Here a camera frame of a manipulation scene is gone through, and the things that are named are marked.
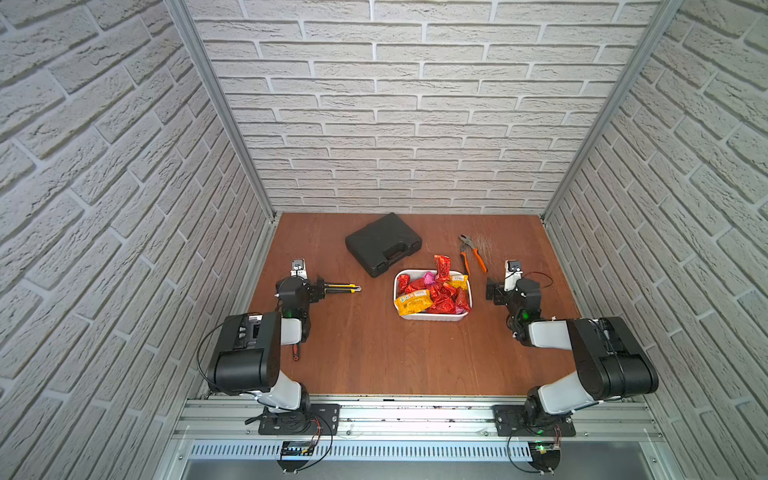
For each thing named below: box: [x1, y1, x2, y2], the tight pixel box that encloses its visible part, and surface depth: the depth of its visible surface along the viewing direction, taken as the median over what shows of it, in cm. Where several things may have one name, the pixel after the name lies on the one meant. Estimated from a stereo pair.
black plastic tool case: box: [345, 212, 423, 278], surface depth 107 cm
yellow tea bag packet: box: [394, 289, 434, 316], surface depth 87 cm
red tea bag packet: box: [434, 254, 451, 283], surface depth 97 cm
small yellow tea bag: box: [446, 274, 469, 290], surface depth 94 cm
